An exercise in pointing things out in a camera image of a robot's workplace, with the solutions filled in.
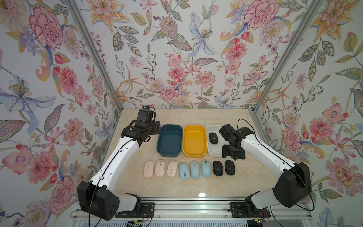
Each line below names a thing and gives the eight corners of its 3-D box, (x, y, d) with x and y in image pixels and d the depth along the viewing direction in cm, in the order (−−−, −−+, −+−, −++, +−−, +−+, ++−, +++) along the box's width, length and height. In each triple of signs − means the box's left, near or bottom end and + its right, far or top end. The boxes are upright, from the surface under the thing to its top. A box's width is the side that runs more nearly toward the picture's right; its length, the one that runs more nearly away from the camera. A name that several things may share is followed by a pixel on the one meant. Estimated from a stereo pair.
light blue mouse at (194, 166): (190, 178, 86) (190, 177, 84) (190, 162, 93) (190, 160, 91) (200, 179, 86) (200, 177, 84) (198, 162, 93) (199, 160, 91)
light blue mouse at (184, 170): (178, 179, 86) (178, 177, 84) (179, 164, 92) (178, 161, 90) (190, 179, 86) (190, 177, 84) (189, 164, 92) (189, 161, 90)
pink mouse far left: (143, 178, 87) (142, 176, 85) (145, 162, 93) (145, 160, 92) (152, 178, 87) (152, 176, 85) (154, 162, 93) (154, 160, 92)
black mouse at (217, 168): (213, 176, 87) (214, 175, 86) (211, 162, 93) (212, 161, 91) (223, 176, 87) (224, 175, 86) (221, 162, 93) (221, 161, 91)
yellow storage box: (182, 158, 95) (182, 153, 90) (182, 130, 110) (182, 125, 105) (208, 158, 95) (210, 153, 90) (205, 130, 110) (206, 125, 105)
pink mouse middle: (154, 177, 87) (153, 175, 85) (156, 161, 94) (155, 159, 92) (164, 177, 87) (164, 175, 85) (166, 161, 94) (165, 159, 92)
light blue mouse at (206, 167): (202, 178, 87) (202, 176, 85) (200, 161, 93) (201, 159, 92) (212, 178, 87) (212, 176, 85) (209, 161, 93) (210, 159, 92)
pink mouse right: (166, 177, 87) (166, 175, 85) (167, 161, 94) (167, 159, 92) (177, 177, 87) (177, 175, 85) (178, 161, 94) (177, 159, 92)
